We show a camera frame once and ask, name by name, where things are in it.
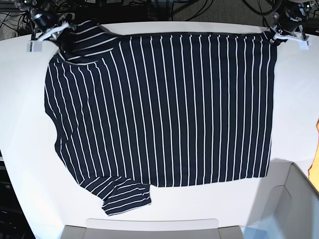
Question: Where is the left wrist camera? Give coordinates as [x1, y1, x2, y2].
[299, 40, 311, 50]

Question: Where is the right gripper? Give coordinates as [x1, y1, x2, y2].
[31, 11, 75, 50]

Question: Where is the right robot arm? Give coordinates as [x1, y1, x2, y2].
[14, 0, 77, 51]

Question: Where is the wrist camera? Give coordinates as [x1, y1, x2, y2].
[26, 41, 42, 52]
[299, 40, 311, 50]

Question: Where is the grey plastic bin right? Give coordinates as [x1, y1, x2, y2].
[251, 163, 319, 239]

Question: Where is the grey plastic bin front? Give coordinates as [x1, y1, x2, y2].
[61, 219, 244, 239]

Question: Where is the navy white striped T-shirt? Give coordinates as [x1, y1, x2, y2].
[44, 21, 277, 216]

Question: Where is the orange object at edge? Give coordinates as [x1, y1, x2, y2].
[308, 119, 319, 185]

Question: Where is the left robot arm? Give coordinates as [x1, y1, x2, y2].
[269, 0, 314, 50]

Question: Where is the grey plastic bin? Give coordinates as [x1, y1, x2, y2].
[251, 163, 319, 239]
[61, 219, 244, 239]

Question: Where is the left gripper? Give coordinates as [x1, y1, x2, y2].
[269, 10, 309, 46]

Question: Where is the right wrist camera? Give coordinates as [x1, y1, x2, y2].
[26, 41, 42, 52]

